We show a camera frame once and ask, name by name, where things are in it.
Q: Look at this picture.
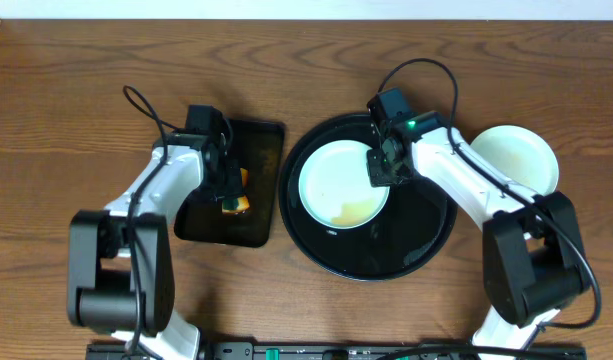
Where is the black rectangular tray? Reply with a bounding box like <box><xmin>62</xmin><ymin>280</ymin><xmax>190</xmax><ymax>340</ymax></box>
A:
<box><xmin>174</xmin><ymin>119</ymin><xmax>284</xmax><ymax>248</ymax></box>

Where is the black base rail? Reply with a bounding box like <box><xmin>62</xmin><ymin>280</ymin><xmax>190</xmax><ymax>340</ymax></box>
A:
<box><xmin>84</xmin><ymin>342</ymin><xmax>588</xmax><ymax>360</ymax></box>

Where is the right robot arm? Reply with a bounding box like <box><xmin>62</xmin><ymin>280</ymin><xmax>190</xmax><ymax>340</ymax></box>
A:
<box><xmin>367</xmin><ymin>89</ymin><xmax>598</xmax><ymax>359</ymax></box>

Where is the light blue plate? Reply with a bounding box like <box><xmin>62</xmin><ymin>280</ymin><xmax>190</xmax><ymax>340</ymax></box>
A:
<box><xmin>471</xmin><ymin>125</ymin><xmax>559</xmax><ymax>195</ymax></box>
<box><xmin>298</xmin><ymin>140</ymin><xmax>390</xmax><ymax>229</ymax></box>

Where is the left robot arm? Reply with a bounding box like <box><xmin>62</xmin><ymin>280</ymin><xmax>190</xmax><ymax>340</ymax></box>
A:
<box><xmin>67</xmin><ymin>105</ymin><xmax>244</xmax><ymax>359</ymax></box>

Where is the round black tray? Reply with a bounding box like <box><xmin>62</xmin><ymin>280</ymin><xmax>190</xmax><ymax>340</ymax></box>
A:
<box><xmin>278</xmin><ymin>113</ymin><xmax>458</xmax><ymax>281</ymax></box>

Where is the green and yellow sponge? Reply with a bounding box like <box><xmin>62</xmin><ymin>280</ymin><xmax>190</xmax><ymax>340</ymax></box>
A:
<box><xmin>221</xmin><ymin>168</ymin><xmax>250</xmax><ymax>215</ymax></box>

